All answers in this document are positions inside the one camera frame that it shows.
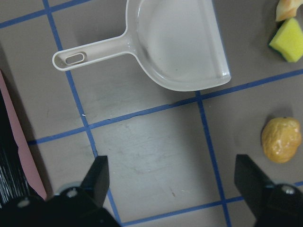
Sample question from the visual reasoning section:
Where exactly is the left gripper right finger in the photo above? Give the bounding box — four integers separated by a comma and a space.
234, 154, 276, 220

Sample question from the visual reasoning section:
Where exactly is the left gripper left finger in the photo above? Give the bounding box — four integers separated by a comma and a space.
80, 156, 109, 210

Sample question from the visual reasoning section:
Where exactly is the beige plastic dustpan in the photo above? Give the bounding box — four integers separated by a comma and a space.
52, 0, 232, 92

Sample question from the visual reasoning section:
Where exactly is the bin with black bag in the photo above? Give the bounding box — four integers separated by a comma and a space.
0, 75, 47, 208

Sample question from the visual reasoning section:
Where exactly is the yellow toy potato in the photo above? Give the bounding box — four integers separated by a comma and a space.
261, 117, 302, 164

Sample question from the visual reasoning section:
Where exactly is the yellow green sponge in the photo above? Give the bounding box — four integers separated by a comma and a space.
269, 18, 303, 62

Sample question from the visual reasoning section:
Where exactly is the toy croissant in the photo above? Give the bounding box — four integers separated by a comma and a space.
276, 0, 303, 22

